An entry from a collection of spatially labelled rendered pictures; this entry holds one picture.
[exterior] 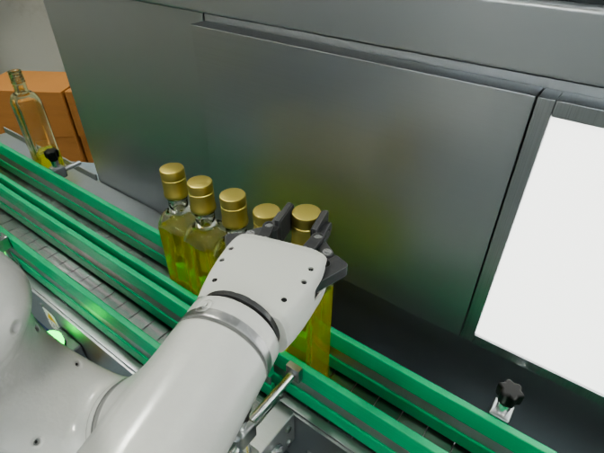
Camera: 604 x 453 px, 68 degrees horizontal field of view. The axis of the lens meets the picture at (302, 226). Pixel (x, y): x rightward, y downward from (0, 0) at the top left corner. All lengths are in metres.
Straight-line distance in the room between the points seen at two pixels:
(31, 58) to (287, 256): 4.34
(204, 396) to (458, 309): 0.41
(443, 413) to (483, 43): 0.45
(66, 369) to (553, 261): 0.48
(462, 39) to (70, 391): 0.46
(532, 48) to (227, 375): 0.38
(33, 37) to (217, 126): 3.90
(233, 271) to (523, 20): 0.34
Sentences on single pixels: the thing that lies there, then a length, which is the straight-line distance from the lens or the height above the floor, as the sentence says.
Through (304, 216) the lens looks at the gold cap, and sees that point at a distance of 0.50.
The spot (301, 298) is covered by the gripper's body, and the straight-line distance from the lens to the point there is 0.39.
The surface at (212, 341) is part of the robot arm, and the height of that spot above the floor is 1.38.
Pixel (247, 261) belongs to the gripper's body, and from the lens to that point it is 0.42.
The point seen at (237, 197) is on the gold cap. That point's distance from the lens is 0.57.
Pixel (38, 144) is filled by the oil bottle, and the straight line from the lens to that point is 1.30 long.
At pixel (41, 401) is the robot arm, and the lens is 0.39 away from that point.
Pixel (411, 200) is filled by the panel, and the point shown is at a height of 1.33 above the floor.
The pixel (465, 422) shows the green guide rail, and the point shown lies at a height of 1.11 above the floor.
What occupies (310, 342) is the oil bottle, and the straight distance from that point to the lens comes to 0.61.
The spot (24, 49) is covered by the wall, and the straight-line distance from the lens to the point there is 4.68.
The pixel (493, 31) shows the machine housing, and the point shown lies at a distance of 0.49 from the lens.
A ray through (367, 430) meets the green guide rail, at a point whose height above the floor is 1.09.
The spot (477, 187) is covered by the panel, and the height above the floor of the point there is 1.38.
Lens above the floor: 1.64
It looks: 37 degrees down
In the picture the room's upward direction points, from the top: straight up
